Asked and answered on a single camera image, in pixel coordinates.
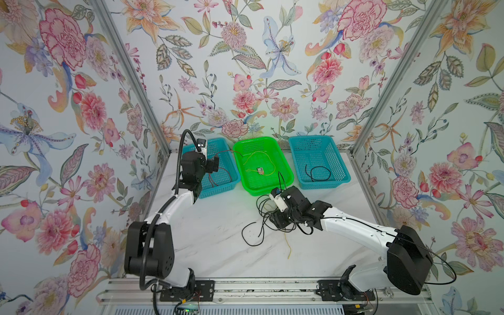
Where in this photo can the teal basket right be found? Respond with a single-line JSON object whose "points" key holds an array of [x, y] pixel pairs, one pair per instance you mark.
{"points": [[318, 162]]}

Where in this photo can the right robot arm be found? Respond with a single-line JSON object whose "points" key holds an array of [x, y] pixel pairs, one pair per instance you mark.
{"points": [[404, 261]]}

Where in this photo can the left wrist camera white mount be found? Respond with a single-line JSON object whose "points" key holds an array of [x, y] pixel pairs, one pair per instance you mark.
{"points": [[201, 146]]}

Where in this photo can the teal basket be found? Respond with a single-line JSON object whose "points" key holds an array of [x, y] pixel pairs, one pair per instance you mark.
{"points": [[318, 162], [227, 177]]}

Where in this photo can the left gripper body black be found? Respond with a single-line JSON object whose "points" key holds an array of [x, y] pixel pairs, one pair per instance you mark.
{"points": [[209, 167]]}

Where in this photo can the teal basket left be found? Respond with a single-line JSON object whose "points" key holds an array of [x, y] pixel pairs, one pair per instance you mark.
{"points": [[227, 177]]}

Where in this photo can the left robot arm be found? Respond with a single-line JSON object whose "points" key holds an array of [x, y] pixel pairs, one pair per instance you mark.
{"points": [[150, 251]]}

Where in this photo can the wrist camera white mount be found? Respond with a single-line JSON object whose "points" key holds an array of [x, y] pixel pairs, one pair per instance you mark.
{"points": [[201, 146], [275, 196]]}

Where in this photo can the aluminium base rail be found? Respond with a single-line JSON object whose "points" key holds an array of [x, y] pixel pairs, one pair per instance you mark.
{"points": [[228, 291]]}

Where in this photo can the bright green basket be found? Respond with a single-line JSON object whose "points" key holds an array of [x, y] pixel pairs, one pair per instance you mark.
{"points": [[266, 153]]}

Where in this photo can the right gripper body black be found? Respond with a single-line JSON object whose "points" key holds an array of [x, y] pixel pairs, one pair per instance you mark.
{"points": [[286, 218]]}

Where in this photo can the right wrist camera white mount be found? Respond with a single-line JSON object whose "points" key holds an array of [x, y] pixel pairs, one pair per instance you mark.
{"points": [[275, 196]]}

